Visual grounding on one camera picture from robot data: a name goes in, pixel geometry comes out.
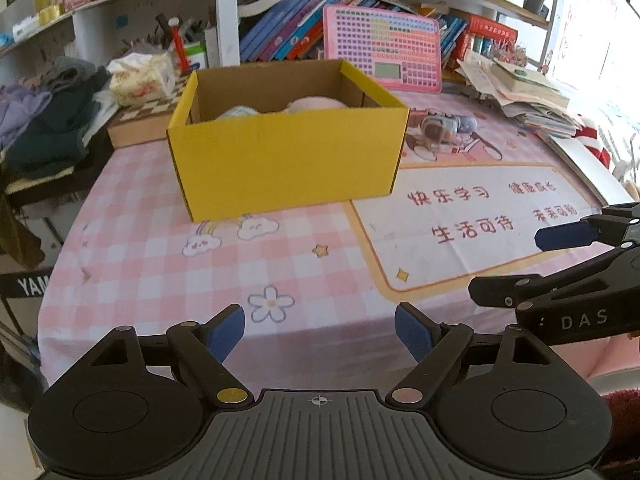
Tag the clear packing tape roll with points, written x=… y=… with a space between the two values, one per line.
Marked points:
x=240 y=111

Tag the pile of clothes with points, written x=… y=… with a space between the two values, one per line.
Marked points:
x=53 y=139

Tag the yellow cardboard box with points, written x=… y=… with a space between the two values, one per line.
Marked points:
x=274 y=161

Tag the stack of papers and books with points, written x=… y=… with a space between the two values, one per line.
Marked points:
x=522 y=94

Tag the alphabet wall poster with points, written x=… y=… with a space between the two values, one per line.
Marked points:
x=578 y=47

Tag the pink cartoon table mat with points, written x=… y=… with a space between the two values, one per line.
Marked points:
x=319 y=285

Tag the red white striped plush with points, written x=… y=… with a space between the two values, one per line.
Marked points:
x=588 y=136

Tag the pink learning tablet toy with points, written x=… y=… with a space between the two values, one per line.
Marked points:
x=399 y=50

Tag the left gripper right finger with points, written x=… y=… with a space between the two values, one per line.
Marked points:
x=438 y=350

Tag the white green pen holder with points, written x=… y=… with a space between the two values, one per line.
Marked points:
x=196 y=56

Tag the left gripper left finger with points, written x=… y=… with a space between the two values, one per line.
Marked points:
x=201 y=350

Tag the pink plush toy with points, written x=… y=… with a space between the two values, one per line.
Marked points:
x=314 y=103

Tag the wooden chessboard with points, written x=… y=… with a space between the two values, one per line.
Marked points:
x=146 y=122

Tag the row of blue purple books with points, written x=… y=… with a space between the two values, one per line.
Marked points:
x=286 y=31

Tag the white bookshelf frame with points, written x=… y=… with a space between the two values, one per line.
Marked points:
x=97 y=31

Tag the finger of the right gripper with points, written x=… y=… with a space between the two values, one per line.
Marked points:
x=568 y=235

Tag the floral tissue box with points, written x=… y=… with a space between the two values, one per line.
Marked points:
x=139 y=78

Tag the red boxed books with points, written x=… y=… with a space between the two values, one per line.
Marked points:
x=481 y=35

